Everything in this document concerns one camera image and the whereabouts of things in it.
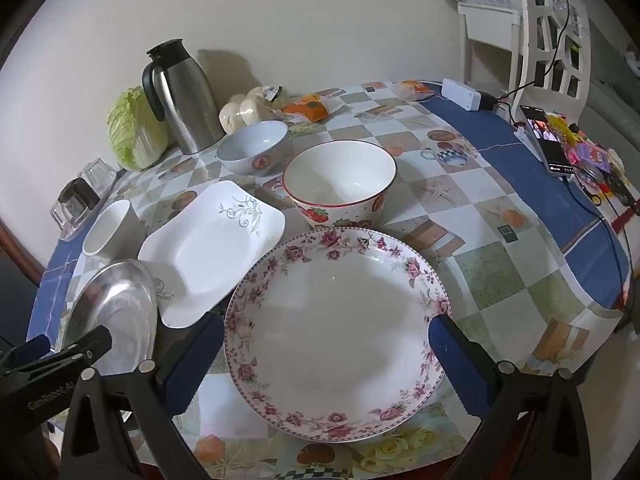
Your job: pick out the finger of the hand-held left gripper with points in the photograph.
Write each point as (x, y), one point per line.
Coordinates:
(32, 349)
(90, 342)

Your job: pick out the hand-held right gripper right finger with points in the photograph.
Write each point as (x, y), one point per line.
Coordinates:
(457, 365)

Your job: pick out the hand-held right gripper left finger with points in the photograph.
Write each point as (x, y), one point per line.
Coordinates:
(192, 360)

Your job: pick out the stainless steel plate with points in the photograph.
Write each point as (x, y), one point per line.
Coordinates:
(120, 310)

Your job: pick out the pink floral plate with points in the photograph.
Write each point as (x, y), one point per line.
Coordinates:
(340, 330)

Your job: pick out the light blue bowl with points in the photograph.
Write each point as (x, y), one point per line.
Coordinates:
(250, 145)

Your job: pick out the red-rimmed round mat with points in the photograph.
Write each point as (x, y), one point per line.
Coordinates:
(340, 175)

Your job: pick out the white square plate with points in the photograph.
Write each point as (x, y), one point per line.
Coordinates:
(200, 250)

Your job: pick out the white small dish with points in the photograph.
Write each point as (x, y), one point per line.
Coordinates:
(107, 230)

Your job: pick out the clear jar with black contents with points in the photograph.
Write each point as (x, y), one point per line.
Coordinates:
(75, 205)

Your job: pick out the napa cabbage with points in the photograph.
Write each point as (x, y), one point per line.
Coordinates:
(132, 130)

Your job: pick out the smartphone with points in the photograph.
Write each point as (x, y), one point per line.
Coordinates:
(545, 140)

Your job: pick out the pile of colourful toys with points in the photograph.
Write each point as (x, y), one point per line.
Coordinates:
(595, 160)

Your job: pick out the bag of steamed buns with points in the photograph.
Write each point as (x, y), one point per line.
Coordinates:
(245, 110)

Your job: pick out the stainless steel thermos jug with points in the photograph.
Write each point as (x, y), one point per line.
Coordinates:
(185, 100)

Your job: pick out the white power box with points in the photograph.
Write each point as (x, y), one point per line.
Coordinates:
(460, 92)

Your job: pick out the large orange snack packet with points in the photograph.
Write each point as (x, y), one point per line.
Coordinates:
(307, 108)

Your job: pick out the small orange snack packet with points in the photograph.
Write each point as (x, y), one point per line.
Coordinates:
(415, 91)

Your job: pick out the white chair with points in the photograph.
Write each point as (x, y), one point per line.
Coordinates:
(530, 35)

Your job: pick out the small white table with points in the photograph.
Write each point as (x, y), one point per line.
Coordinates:
(487, 15)

